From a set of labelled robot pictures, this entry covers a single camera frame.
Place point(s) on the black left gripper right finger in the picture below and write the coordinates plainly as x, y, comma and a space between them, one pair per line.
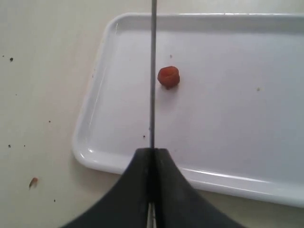
177, 204

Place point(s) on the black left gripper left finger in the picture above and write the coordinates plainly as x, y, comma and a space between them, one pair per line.
126, 204

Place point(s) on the thin metal skewer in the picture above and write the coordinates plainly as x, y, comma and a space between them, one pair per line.
153, 73

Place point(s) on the small red fruit ball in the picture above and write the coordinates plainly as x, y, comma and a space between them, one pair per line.
169, 77

